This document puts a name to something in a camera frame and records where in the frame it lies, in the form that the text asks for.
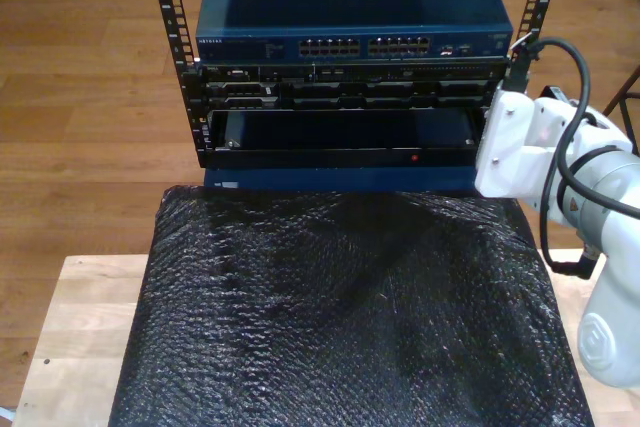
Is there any black bubble mat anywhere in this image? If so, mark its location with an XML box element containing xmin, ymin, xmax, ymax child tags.
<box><xmin>107</xmin><ymin>185</ymin><xmax>596</xmax><ymax>427</ymax></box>

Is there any black rack server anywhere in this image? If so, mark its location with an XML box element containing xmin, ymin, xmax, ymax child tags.
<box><xmin>197</xmin><ymin>60</ymin><xmax>511</xmax><ymax>113</ymax></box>

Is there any blue flat base box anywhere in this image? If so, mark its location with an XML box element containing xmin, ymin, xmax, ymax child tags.
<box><xmin>203</xmin><ymin>164</ymin><xmax>479</xmax><ymax>194</ymax></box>

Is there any black elbow-plug cable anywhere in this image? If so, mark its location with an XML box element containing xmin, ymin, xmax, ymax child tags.
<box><xmin>539</xmin><ymin>111</ymin><xmax>601</xmax><ymax>281</ymax></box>

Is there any dark-legged stool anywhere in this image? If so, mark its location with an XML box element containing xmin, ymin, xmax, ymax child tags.
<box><xmin>602</xmin><ymin>64</ymin><xmax>640</xmax><ymax>158</ymax></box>

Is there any thick black cable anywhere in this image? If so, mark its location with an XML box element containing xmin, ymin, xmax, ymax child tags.
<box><xmin>519</xmin><ymin>36</ymin><xmax>640</xmax><ymax>221</ymax></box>

